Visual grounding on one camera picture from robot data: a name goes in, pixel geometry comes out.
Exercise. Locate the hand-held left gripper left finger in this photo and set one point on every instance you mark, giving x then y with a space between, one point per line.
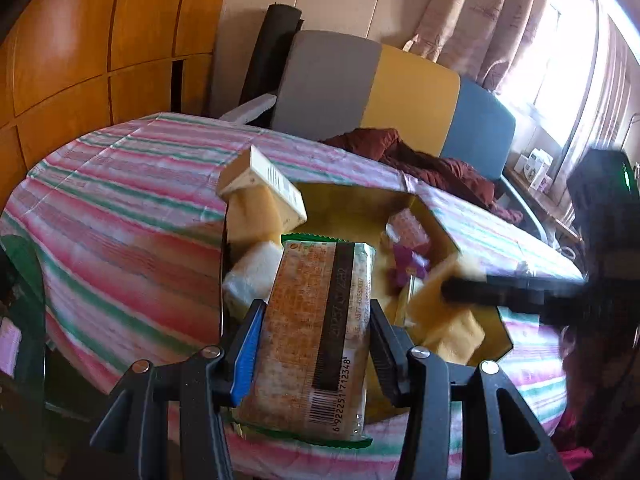
247 350

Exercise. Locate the grey yellow blue sofa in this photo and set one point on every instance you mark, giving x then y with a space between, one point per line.
325 80

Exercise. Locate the beige patterned curtain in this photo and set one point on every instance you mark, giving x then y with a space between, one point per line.
595 110
475 15

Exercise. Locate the window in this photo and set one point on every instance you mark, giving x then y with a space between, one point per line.
560 50

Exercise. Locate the wooden wardrobe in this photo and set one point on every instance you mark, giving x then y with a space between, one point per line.
65 60

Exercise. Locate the dark green chair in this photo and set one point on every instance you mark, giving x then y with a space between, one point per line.
25 285

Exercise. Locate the purple snack packet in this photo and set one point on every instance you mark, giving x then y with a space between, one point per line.
407 262

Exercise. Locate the pink patterned clothing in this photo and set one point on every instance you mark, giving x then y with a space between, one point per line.
575 442

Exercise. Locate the white sofa armrest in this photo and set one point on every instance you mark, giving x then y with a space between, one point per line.
247 109

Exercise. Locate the pink checkered packet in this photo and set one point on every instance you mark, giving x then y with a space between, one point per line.
407 227

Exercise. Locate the orange cracker packet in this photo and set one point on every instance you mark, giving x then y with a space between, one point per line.
310 320

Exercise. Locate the dark red cloth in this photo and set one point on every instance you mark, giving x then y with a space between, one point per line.
425 165

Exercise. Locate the beige medicine box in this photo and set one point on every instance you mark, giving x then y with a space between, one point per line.
270 185

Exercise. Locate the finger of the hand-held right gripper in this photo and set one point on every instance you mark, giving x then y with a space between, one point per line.
500 292

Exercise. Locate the yellow sponge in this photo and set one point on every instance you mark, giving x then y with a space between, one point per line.
255 220
425 305
457 337

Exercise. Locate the white box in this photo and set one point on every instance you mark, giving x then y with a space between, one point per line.
525 162
540 170

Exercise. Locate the wooden side desk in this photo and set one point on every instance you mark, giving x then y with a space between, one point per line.
545 205

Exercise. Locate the white foam block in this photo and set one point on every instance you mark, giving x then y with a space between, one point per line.
247 277

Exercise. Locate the gold metal tray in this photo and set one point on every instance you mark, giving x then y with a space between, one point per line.
345 210

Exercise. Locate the person's right forearm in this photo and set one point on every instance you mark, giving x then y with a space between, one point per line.
592 370

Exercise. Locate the black rolled mat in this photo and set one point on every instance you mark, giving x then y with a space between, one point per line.
272 50

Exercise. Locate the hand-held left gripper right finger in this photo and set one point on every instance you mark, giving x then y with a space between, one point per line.
387 355

